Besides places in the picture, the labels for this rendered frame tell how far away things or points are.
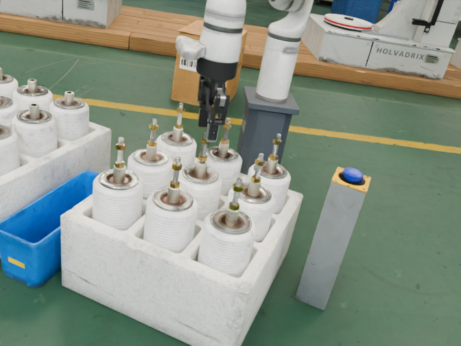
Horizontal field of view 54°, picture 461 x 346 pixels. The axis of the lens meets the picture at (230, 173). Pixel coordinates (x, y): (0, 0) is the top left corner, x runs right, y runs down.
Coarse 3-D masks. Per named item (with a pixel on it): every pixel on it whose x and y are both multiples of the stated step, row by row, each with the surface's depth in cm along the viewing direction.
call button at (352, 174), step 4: (344, 168) 90; (348, 168) 90; (352, 168) 91; (344, 172) 89; (348, 172) 89; (352, 172) 89; (356, 172) 89; (360, 172) 89; (344, 176) 90; (348, 176) 88; (352, 176) 88; (356, 176) 88; (360, 176) 88; (348, 180) 89; (352, 180) 88; (356, 180) 88; (360, 180) 88
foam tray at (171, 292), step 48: (288, 192) 108; (96, 240) 85; (144, 240) 84; (192, 240) 87; (288, 240) 110; (96, 288) 91; (144, 288) 86; (192, 288) 81; (240, 288) 77; (192, 336) 86; (240, 336) 84
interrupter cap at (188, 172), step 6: (186, 168) 95; (192, 168) 96; (210, 168) 97; (186, 174) 93; (192, 174) 94; (210, 174) 95; (216, 174) 95; (192, 180) 91; (198, 180) 92; (204, 180) 92; (210, 180) 93; (216, 180) 93
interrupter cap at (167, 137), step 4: (168, 132) 109; (172, 132) 110; (164, 136) 107; (168, 136) 108; (172, 136) 108; (184, 136) 109; (188, 136) 109; (164, 140) 105; (168, 140) 105; (172, 140) 107; (184, 140) 108; (188, 140) 107; (192, 140) 107; (168, 144) 104; (172, 144) 104; (176, 144) 104; (180, 144) 105; (184, 144) 105; (188, 144) 105
